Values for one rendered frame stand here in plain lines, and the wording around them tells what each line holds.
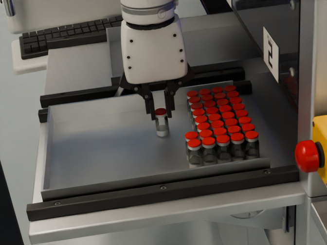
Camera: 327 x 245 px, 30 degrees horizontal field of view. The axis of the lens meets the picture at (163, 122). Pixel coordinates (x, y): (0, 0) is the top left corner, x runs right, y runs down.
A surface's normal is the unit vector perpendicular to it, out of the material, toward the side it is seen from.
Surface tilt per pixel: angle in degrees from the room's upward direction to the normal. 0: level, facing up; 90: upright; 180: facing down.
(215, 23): 90
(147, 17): 90
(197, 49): 0
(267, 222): 90
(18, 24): 90
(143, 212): 0
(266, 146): 0
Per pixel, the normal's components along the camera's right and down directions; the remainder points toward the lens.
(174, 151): -0.10, -0.85
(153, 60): 0.09, 0.54
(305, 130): -0.99, 0.14
